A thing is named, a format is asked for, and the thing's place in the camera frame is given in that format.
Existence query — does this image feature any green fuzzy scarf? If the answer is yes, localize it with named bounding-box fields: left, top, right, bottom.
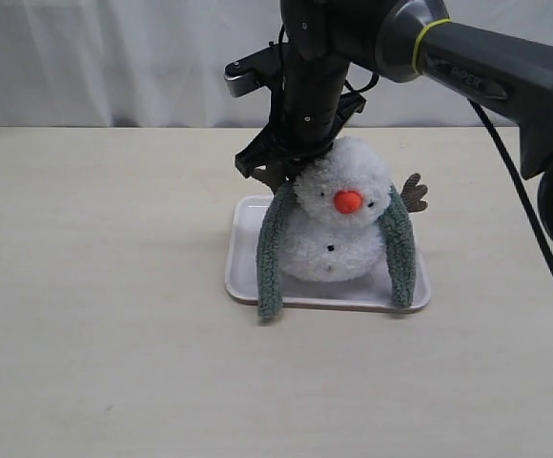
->
left=256, top=175, right=427, bottom=322

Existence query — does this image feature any white plush snowman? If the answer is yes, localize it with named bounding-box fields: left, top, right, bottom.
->
left=277, top=136, right=416, bottom=283

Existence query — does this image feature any white backdrop curtain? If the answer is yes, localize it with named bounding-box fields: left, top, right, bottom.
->
left=0, top=0, right=553, bottom=128

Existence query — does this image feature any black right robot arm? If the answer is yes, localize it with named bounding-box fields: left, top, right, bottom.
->
left=225, top=1, right=553, bottom=241

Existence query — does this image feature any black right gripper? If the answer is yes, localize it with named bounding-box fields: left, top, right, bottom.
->
left=234, top=47, right=366, bottom=193

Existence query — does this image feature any white rectangular tray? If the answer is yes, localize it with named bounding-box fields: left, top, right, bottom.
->
left=224, top=195, right=432, bottom=314

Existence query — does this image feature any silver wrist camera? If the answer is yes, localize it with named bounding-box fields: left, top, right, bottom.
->
left=223, top=43, right=285, bottom=98

